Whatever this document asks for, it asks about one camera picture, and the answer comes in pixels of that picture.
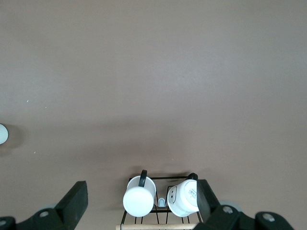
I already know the black wire rack wooden bar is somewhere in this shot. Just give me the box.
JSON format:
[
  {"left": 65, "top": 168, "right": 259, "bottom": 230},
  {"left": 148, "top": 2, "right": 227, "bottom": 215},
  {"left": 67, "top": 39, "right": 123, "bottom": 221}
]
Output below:
[{"left": 115, "top": 175, "right": 202, "bottom": 230}]

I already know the white mug with labelled base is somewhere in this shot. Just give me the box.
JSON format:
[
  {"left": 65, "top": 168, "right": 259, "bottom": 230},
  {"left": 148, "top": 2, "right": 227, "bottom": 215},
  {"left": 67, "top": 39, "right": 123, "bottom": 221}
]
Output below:
[{"left": 166, "top": 172, "right": 200, "bottom": 218}]

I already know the white mug with grey inside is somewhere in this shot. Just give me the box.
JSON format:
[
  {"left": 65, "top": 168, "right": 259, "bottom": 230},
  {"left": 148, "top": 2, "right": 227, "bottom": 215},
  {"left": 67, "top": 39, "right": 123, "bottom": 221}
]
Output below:
[{"left": 0, "top": 123, "right": 10, "bottom": 145}]

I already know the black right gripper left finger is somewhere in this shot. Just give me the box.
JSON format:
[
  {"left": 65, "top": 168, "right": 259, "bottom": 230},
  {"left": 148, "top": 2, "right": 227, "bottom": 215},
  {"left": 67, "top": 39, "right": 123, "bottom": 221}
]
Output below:
[{"left": 14, "top": 181, "right": 89, "bottom": 230}]

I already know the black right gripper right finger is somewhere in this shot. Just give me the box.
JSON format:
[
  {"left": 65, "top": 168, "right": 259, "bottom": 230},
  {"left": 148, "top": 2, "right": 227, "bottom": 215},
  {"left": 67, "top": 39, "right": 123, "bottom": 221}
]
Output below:
[{"left": 191, "top": 179, "right": 259, "bottom": 230}]

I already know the white mug with plain base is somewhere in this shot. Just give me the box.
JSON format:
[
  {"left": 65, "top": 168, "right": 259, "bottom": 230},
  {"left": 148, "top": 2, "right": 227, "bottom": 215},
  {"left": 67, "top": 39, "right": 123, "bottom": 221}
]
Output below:
[{"left": 122, "top": 169, "right": 157, "bottom": 219}]

